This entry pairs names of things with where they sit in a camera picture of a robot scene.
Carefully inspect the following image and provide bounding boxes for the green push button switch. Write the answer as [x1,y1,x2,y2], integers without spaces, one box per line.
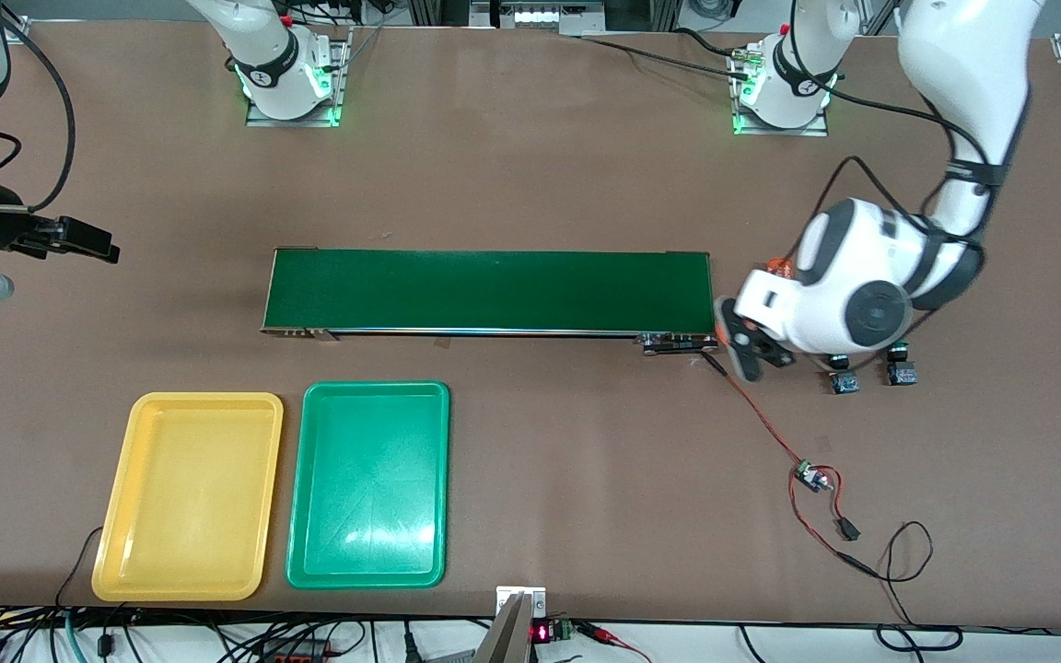
[884,343,920,389]
[827,353,862,398]

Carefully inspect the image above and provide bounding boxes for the small black circuit board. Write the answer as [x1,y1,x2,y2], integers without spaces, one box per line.
[790,459,834,494]

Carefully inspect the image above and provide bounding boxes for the yellow plastic tray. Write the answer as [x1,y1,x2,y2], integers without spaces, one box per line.
[91,391,285,603]

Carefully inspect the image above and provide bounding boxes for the green conveyor belt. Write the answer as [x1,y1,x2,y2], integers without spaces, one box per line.
[260,247,720,356]

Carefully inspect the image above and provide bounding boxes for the red clip leads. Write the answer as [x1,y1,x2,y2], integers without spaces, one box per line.
[577,622,656,663]

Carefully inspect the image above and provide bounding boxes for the green plastic tray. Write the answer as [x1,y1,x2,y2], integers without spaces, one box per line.
[286,380,451,590]

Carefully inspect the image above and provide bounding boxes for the grey background device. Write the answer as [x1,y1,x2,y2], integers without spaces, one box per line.
[471,0,605,36]

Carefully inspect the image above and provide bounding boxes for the orange power strip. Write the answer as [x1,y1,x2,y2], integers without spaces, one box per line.
[259,640,333,663]

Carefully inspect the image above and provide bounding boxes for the red black conveyor cable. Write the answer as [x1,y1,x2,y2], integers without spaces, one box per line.
[701,353,803,469]

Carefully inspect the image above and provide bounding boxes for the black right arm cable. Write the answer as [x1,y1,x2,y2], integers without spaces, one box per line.
[0,0,78,215]

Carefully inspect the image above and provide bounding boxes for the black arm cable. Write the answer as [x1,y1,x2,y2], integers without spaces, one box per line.
[798,78,1015,268]
[0,0,78,215]

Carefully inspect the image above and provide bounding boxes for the black switch with red lead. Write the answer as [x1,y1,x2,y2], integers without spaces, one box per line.
[821,479,862,541]

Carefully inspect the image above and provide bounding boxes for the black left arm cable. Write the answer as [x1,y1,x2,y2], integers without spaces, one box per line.
[798,78,1015,268]

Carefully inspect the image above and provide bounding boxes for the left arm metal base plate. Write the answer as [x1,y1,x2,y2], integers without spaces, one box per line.
[731,41,831,137]

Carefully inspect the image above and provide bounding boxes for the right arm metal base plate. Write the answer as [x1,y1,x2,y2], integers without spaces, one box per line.
[245,26,352,128]

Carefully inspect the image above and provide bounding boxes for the thin black table cable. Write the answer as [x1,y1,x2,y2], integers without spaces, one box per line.
[53,526,106,611]

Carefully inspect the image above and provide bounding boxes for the black coiled floor cable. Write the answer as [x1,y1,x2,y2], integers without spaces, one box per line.
[876,624,964,653]

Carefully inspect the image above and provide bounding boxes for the black base cable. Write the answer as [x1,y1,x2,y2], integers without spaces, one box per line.
[577,28,752,84]

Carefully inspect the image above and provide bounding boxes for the grey metal camera stand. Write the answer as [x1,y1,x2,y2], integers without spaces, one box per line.
[473,586,548,663]

